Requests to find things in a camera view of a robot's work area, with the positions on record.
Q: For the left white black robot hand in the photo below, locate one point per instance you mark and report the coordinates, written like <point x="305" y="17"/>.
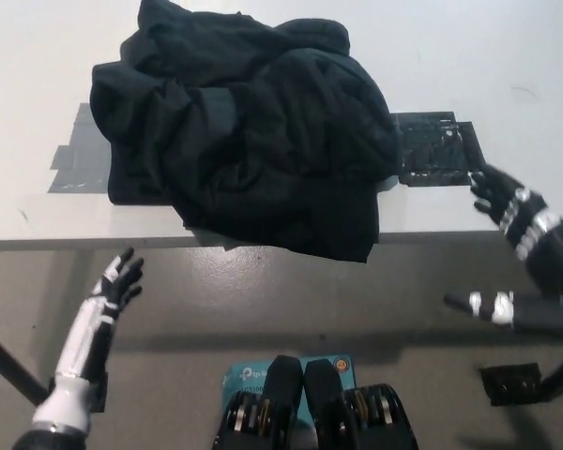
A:
<point x="94" y="323"/>

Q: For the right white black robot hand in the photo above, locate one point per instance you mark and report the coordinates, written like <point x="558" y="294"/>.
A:
<point x="553" y="262"/>

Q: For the black jacket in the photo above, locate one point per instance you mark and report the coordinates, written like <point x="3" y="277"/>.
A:
<point x="263" y="140"/>

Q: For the teal tp-link box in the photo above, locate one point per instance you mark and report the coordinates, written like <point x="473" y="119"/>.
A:
<point x="244" y="377"/>

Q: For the grey tape patch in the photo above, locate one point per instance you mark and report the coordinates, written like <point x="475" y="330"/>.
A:
<point x="77" y="164"/>

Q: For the black tape patch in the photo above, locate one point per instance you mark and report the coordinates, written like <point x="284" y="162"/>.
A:
<point x="431" y="154"/>

